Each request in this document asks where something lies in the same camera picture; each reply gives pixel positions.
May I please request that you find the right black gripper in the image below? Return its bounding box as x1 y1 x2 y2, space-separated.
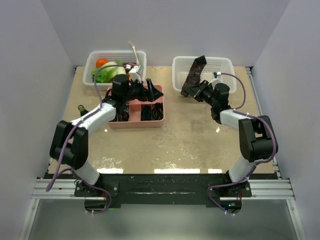
184 80 217 108

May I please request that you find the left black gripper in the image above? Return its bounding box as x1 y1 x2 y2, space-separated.
123 78 163 103

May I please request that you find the brown patterned tie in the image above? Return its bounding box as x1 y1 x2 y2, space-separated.
180 55 207 97

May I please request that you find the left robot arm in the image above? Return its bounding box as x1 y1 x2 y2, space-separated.
46 74 164 196

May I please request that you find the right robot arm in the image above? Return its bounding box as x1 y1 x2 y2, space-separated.
183 80 278 197

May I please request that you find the rolled black orange tie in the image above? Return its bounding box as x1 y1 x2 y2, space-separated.
152 102 164 121

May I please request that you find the pink divided organizer tray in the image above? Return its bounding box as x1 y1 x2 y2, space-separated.
102 82 165 129

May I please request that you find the white empty basket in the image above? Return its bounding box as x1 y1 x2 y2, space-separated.
172 56 237 94

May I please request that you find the rolled dark blue tie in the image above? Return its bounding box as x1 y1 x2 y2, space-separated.
110 101 130 122

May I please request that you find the purple onion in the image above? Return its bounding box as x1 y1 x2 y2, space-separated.
124 62 137 73

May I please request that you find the white vegetable basket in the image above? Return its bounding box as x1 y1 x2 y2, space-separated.
82 50 147 91

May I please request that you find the green lettuce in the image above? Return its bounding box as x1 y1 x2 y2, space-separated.
91 61 126 84

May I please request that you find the green onion stalk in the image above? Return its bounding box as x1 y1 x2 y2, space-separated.
128 41 145 68

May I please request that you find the orange tomato back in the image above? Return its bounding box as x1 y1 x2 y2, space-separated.
95 58 108 68

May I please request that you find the green glass bottle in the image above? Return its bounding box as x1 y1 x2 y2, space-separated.
77 105 89 117

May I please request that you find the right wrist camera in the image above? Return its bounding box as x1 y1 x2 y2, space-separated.
211 71 222 86

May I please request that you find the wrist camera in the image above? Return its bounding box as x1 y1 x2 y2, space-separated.
128 65 144 83
211 71 222 86

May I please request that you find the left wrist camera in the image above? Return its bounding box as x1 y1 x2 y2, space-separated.
128 65 144 83

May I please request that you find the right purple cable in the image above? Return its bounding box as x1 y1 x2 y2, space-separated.
206 72 279 216

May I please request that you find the purple cable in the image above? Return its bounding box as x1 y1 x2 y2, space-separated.
206 72 279 216
46 64 131 216

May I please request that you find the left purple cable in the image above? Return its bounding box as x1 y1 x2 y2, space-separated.
46 64 131 216

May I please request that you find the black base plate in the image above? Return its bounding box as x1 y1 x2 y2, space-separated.
74 173 252 213

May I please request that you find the aluminium frame rail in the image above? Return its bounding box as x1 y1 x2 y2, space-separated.
31 179 295 200

